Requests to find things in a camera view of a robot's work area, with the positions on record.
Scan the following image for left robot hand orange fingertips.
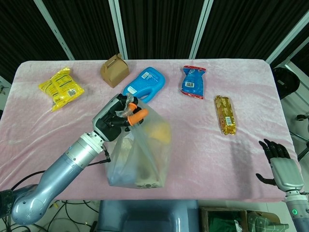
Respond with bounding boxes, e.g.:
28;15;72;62
92;93;149;142

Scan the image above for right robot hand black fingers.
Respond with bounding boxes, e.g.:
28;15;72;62
255;138;305;193

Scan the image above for clear plastic bag with items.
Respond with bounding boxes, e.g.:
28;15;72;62
104;94;173;189

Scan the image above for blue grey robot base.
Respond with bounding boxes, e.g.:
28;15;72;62
97;200;200;232

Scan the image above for yellow snack packet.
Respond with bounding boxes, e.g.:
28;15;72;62
39;67;85;113

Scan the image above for brown cardboard gable box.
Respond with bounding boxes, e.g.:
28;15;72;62
100;54;130;88

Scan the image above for green checked cloth bundle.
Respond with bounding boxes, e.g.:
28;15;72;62
246;210;290;232

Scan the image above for blue detergent bottle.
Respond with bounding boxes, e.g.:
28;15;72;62
122;67;167;104

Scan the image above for black chair base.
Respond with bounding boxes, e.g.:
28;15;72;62
290;113;309;165

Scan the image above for wooden crate with green cloth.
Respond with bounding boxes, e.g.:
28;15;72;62
199;206;250;232

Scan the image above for pink velvet tablecloth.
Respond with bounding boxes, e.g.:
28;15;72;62
0;58;303;203

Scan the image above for gold snack bar packet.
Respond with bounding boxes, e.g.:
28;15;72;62
214;95;239;137

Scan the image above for blue red snack packet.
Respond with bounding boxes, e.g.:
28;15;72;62
180;65;208;100

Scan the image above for black round stool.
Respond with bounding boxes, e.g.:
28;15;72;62
272;67;301;100

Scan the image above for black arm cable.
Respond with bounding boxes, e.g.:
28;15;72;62
9;144;112;192

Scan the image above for white partition frame post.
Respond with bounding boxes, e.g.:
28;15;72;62
33;0;76;60
189;0;214;59
108;0;129;60
265;11;309;64

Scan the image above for black floor cables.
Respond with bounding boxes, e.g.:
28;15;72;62
0;199;100;232

